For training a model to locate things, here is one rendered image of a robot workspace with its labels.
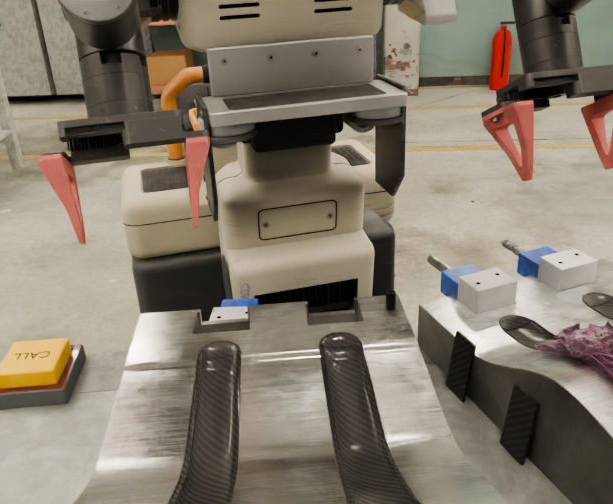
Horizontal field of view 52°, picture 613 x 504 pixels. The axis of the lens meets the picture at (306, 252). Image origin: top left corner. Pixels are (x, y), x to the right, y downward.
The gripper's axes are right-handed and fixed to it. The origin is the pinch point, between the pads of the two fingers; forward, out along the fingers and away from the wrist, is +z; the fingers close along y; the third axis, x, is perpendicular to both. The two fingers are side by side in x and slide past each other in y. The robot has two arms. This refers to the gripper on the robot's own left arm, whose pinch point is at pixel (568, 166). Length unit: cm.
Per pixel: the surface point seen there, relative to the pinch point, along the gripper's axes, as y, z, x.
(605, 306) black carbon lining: 3.5, 15.2, 2.4
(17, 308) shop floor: -102, 8, 204
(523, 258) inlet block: -0.2, 9.2, 10.8
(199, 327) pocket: -39.0, 10.3, 7.2
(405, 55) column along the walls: 176, -148, 436
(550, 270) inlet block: 0.0, 10.8, 6.0
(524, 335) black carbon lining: -7.5, 16.2, 0.6
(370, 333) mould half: -24.1, 12.8, -1.7
